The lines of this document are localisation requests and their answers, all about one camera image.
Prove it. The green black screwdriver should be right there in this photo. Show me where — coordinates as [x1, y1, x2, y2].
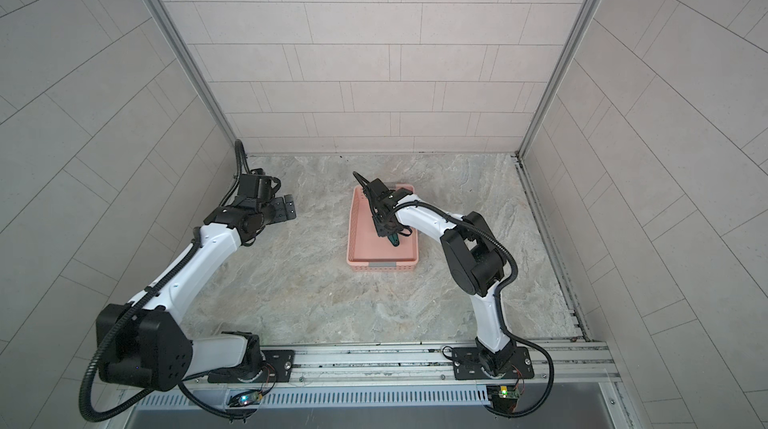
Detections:
[387, 233, 400, 247]

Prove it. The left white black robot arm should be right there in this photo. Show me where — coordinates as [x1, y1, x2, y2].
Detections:
[96, 169, 296, 391]

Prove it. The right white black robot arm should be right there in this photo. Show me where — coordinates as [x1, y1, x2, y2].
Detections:
[353, 172, 518, 378]

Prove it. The pink plastic bin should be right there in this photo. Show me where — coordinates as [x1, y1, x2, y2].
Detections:
[346, 186, 419, 272]

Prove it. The white ventilation grille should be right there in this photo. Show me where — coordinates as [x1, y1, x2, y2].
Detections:
[138, 384, 490, 410]

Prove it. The left green circuit board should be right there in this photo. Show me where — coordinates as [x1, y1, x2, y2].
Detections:
[227, 391, 264, 408]

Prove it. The green circuit board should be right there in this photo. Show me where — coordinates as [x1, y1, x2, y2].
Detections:
[227, 391, 264, 408]
[486, 385, 520, 416]

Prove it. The right green circuit board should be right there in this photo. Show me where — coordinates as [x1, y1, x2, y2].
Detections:
[486, 385, 520, 416]

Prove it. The left black corrugated cable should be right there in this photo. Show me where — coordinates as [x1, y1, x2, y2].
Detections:
[78, 139, 278, 424]

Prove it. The black corrugated cable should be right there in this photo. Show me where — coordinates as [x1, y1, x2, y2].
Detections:
[352, 171, 556, 420]
[78, 139, 278, 424]

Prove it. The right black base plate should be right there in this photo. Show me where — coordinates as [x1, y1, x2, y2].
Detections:
[441, 346, 535, 380]

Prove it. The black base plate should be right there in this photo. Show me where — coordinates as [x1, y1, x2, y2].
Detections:
[207, 350, 295, 384]
[441, 346, 535, 380]

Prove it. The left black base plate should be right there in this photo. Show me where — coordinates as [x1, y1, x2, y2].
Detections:
[207, 350, 295, 384]

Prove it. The right black corrugated cable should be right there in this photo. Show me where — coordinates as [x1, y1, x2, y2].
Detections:
[352, 171, 556, 420]

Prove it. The aluminium mounting rail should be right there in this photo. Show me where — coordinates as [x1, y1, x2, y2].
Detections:
[117, 341, 620, 392]

